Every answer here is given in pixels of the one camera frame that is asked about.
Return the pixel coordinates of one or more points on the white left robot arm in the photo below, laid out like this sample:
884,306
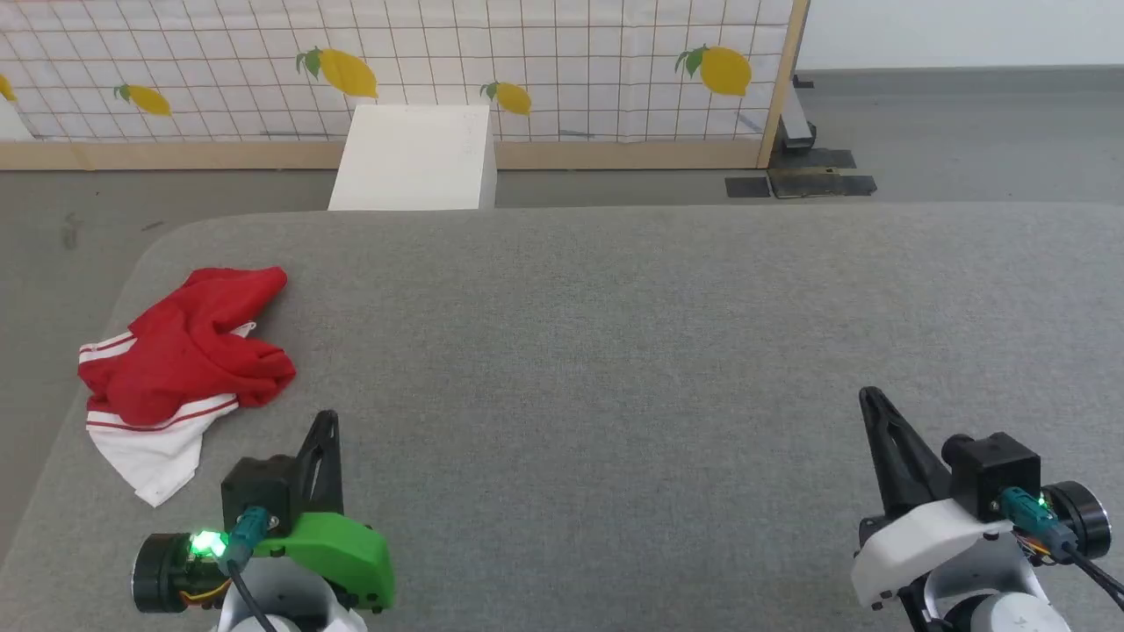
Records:
294,601

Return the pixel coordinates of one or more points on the small black floor plate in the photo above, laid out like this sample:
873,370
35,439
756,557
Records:
745,187

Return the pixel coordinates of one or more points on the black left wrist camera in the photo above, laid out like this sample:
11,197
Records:
259,487

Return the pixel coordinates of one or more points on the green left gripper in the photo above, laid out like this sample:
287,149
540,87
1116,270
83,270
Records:
342,549

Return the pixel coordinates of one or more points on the grey fabric sofa seat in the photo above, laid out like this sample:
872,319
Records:
615,351

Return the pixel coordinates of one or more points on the white box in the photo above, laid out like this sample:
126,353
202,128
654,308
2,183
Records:
413,158

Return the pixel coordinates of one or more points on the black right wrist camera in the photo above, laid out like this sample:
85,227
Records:
997,474

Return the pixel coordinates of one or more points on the lemon print partition screen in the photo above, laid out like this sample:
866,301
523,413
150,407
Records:
571,53

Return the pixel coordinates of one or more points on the grey metal foot bar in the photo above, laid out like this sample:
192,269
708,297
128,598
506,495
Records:
796,118

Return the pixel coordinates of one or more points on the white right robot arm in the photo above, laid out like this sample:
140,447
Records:
992,606

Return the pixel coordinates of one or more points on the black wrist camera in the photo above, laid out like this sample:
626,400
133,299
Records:
997,474
259,487

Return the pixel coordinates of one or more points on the red and white shirt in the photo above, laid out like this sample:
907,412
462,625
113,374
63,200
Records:
193,351

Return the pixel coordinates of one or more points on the white board piece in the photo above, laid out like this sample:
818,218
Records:
12,123

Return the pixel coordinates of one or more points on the large black floor plate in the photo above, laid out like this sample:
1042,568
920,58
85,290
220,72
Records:
821,183

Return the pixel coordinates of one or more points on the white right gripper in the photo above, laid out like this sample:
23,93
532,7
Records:
922,540

